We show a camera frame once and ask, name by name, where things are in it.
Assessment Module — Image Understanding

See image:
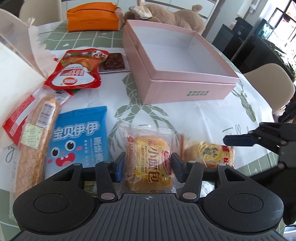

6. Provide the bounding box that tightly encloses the orange tissue pouch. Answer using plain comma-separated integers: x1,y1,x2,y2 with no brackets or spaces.
67,2,123,32

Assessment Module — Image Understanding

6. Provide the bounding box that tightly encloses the red chicken leg snack pack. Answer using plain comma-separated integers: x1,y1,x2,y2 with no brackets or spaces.
45,48,109,90

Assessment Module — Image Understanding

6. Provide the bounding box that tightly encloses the rice cracker pack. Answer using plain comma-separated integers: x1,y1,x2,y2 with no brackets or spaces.
180,135,235,168

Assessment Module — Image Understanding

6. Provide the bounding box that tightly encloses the red sausage snack pack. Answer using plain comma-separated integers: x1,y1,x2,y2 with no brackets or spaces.
3,87,78,145

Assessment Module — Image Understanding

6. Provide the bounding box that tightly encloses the green white tablecloth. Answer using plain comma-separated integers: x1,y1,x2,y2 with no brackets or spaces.
0,19,296,241

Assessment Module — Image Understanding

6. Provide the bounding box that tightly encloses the brown plush teddy bear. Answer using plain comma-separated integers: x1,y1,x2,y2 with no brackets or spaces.
123,1,206,33

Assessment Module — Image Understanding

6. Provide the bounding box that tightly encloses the blue seaweed snack pack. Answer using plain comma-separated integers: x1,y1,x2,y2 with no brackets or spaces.
45,106,110,178

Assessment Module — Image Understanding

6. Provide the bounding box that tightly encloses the pink cardboard box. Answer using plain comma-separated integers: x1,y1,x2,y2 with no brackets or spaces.
122,20,239,104

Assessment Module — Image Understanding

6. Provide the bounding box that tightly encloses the long biscuit stick pack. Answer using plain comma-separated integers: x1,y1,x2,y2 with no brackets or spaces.
15,88,69,198

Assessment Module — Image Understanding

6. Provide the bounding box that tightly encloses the dark jerky silver pack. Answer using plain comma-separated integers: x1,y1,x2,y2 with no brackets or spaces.
98,53,130,74

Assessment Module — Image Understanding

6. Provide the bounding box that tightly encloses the beige chair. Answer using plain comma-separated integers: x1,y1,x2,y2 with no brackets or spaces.
19,0,63,26
243,63,295,113

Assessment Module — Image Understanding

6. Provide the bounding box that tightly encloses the small bread yellow pack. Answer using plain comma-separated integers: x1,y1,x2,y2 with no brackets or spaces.
117,118,180,194

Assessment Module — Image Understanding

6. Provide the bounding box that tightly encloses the black cabinet appliance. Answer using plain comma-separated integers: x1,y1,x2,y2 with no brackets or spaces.
212,16,253,60

